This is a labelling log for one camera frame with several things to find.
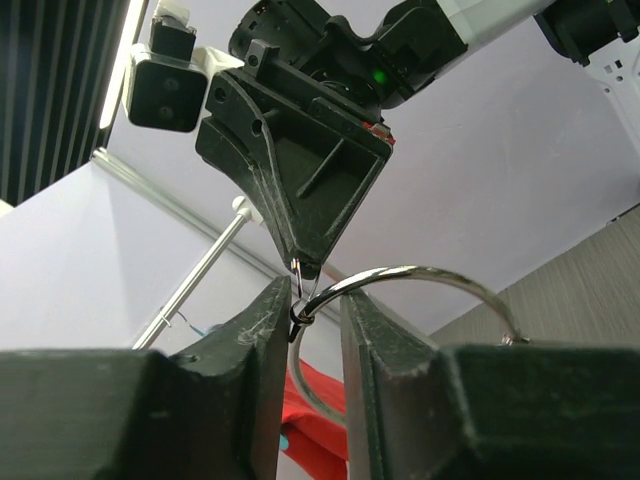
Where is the red cloth on hanger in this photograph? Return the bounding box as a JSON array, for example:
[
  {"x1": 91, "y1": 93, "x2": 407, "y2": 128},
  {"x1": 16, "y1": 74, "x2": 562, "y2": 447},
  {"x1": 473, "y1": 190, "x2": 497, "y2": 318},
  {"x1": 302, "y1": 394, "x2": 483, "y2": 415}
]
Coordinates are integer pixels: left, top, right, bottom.
[{"x1": 281, "y1": 361, "x2": 349, "y2": 480}]

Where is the white metal clothes rack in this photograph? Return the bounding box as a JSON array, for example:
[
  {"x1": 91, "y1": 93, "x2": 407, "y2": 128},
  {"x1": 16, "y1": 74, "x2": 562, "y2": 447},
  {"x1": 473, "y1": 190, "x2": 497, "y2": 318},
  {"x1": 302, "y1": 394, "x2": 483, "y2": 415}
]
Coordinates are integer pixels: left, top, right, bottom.
[{"x1": 133, "y1": 196, "x2": 263, "y2": 350}]

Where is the metal keyring with keys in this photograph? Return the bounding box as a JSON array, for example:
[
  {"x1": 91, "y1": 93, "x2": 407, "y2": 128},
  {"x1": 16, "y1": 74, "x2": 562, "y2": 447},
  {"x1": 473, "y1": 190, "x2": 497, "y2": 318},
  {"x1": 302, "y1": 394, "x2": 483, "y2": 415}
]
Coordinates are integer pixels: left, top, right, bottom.
[{"x1": 284, "y1": 257, "x2": 531, "y2": 426}]

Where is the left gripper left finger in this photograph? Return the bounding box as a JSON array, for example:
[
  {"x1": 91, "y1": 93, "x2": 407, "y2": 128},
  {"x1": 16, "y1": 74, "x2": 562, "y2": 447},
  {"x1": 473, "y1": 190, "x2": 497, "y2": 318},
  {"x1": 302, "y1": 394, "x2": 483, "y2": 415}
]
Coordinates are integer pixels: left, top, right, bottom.
[{"x1": 1, "y1": 277, "x2": 291, "y2": 479}]

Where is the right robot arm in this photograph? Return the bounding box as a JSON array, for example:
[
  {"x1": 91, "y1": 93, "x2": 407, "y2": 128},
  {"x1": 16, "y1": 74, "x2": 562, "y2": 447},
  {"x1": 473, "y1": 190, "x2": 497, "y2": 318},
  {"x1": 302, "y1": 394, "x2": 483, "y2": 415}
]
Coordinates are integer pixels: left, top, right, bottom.
[{"x1": 194, "y1": 1, "x2": 639, "y2": 279}]

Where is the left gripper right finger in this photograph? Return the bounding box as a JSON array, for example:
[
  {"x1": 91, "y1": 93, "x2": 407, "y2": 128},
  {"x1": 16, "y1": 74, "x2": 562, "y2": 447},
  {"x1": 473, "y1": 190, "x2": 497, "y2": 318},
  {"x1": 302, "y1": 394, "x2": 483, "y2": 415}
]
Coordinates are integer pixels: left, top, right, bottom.
[{"x1": 340, "y1": 292, "x2": 639, "y2": 479}]

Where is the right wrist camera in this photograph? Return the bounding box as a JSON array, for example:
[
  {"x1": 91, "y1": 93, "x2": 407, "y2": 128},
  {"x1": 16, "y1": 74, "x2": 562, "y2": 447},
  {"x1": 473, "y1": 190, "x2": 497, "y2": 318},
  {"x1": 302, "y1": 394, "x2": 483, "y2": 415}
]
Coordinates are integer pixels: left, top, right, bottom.
[{"x1": 121, "y1": 1, "x2": 244, "y2": 133}]

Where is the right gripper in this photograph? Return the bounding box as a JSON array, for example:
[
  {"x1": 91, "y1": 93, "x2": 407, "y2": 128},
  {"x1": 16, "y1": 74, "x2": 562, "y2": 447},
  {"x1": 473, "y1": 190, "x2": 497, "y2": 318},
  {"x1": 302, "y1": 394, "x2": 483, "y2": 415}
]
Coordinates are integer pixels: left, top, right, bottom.
[{"x1": 196, "y1": 39, "x2": 392, "y2": 278}]

